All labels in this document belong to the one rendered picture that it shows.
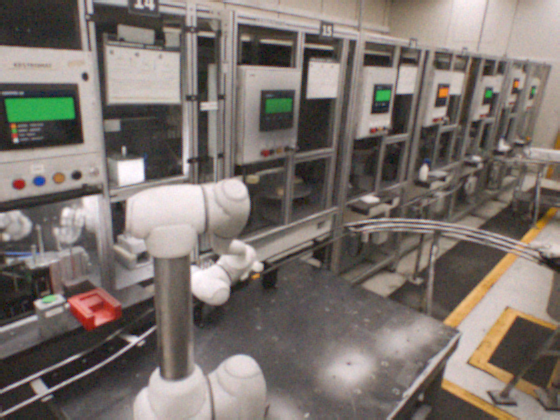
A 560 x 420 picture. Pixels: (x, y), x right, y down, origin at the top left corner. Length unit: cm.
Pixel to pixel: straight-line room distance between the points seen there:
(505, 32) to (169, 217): 885
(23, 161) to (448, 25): 908
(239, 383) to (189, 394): 15
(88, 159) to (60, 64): 32
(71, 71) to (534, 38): 859
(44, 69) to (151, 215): 68
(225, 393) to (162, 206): 61
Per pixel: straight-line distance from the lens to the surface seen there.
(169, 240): 108
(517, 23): 949
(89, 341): 215
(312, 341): 193
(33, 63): 154
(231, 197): 106
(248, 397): 136
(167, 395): 130
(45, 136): 154
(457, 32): 980
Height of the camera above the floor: 184
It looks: 20 degrees down
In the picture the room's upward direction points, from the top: 4 degrees clockwise
